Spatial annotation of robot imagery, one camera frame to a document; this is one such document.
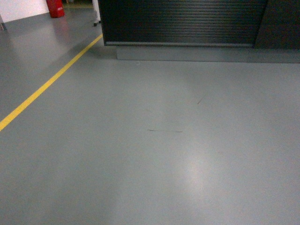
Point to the red fire extinguisher box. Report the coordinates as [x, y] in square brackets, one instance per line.
[55, 8]

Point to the white cart with caster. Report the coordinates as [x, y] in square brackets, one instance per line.
[96, 12]

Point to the black checkout counter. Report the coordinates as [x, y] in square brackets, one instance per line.
[266, 31]

